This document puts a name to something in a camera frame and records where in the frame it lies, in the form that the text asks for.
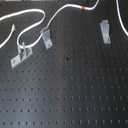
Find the middle grey cable clip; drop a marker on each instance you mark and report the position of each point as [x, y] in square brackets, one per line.
[45, 32]

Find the left grey cable clip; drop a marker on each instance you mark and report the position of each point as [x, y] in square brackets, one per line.
[23, 54]

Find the right grey cable clip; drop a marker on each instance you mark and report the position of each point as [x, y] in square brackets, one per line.
[105, 28]

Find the grey cable clip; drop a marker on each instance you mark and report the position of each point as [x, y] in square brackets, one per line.
[105, 28]
[45, 32]
[23, 54]

